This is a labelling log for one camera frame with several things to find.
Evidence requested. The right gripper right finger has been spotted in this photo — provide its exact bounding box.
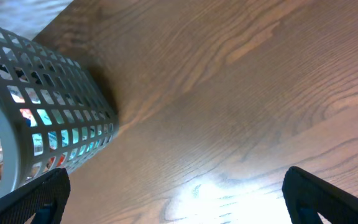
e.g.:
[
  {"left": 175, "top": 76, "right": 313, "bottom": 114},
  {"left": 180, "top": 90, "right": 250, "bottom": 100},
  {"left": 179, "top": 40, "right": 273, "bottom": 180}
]
[{"left": 282, "top": 166, "right": 358, "bottom": 223}]

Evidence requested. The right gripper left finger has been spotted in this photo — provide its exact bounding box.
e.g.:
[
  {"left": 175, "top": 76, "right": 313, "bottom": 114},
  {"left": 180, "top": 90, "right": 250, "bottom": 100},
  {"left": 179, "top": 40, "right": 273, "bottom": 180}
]
[{"left": 0, "top": 168, "right": 71, "bottom": 223}]

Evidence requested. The grey plastic basket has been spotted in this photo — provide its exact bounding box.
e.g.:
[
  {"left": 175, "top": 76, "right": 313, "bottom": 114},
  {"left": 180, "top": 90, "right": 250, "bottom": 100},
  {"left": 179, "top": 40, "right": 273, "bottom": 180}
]
[{"left": 0, "top": 27, "right": 119, "bottom": 198}]

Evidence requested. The teal snack bar wrapper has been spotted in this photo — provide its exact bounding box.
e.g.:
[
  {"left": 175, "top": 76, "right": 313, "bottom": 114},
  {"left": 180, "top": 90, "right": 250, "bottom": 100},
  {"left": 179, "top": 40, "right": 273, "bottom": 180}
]
[{"left": 21, "top": 109, "right": 114, "bottom": 158}]

